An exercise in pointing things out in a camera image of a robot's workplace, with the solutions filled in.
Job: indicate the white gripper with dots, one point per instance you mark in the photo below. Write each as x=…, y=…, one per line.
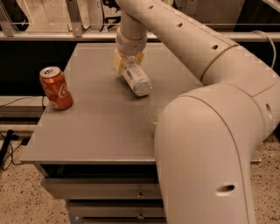
x=130, y=46

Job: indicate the clear plastic water bottle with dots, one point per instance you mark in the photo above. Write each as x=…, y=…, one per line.
x=137, y=79

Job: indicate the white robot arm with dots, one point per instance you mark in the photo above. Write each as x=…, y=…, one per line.
x=204, y=139

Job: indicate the metal railing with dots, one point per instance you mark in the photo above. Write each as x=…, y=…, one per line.
x=56, y=19

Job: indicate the drawer knob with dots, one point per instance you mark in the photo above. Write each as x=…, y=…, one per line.
x=141, y=216
x=140, y=195

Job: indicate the lower drawer knob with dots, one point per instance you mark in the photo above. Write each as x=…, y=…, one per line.
x=141, y=216

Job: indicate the grey drawer cabinet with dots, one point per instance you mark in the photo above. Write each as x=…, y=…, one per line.
x=98, y=154

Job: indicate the red soda can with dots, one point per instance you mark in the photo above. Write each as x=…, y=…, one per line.
x=54, y=84

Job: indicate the upper drawer knob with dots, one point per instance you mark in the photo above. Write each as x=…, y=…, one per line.
x=140, y=195

